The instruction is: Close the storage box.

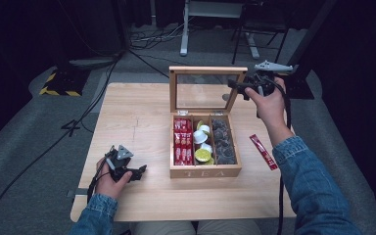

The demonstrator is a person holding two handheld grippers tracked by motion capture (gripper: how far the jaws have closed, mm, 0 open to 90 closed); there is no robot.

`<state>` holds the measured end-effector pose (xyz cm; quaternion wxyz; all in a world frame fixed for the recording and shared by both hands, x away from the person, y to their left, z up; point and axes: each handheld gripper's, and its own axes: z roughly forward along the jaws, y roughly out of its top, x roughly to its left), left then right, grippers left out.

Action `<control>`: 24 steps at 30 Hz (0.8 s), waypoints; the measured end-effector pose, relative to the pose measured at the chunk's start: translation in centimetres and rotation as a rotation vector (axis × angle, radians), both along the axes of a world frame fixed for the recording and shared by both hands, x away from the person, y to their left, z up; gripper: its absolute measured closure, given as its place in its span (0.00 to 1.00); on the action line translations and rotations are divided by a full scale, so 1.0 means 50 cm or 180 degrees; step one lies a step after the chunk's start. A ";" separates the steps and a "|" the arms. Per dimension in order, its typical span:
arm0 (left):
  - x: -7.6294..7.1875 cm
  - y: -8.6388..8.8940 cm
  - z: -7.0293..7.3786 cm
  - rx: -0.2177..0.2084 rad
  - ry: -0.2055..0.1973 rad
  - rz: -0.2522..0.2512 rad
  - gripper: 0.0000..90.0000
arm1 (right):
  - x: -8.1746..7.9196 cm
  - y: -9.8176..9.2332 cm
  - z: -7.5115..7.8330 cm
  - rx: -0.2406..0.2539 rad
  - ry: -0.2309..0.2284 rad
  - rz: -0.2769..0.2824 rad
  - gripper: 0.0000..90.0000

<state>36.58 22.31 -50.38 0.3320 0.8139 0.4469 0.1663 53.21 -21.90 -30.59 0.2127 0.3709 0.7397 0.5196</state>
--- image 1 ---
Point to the white desk frame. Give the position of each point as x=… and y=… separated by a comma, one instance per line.
x=184, y=39

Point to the small green lid capsule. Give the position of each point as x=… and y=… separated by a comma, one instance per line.
x=199, y=124

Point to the wooden tea box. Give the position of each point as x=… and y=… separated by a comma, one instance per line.
x=205, y=171

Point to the black chair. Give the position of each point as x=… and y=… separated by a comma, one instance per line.
x=261, y=27

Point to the person's left hand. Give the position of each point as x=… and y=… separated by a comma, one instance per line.
x=107, y=187

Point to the large white capsule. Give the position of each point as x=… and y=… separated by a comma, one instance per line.
x=200, y=137

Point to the black stand base hazard tape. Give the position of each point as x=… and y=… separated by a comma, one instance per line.
x=65, y=83
x=302, y=88

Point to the large green lid capsule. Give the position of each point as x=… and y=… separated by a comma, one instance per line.
x=203, y=155

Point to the person's right leg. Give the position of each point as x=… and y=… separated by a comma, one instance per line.
x=230, y=227

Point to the grey table bracket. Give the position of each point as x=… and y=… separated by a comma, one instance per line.
x=78, y=192

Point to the pile of dark tea bags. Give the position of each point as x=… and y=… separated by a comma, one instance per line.
x=223, y=142

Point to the black slanted stand pole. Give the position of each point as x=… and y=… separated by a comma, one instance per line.
x=310, y=36

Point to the person's right hand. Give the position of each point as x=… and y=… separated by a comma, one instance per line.
x=272, y=107

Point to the person's left leg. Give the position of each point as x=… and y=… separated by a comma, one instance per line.
x=161, y=228

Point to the person's leg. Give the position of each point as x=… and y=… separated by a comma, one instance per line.
x=161, y=228
x=230, y=227

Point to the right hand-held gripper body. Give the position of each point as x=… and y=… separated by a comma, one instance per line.
x=264, y=83

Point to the stack of red sachets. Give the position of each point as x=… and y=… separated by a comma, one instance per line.
x=183, y=143

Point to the single red stick sachet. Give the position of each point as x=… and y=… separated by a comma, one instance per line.
x=263, y=152

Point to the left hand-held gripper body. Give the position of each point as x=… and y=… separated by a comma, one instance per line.
x=119, y=164

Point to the small white capsule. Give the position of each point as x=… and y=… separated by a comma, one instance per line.
x=206, y=148
x=205, y=129

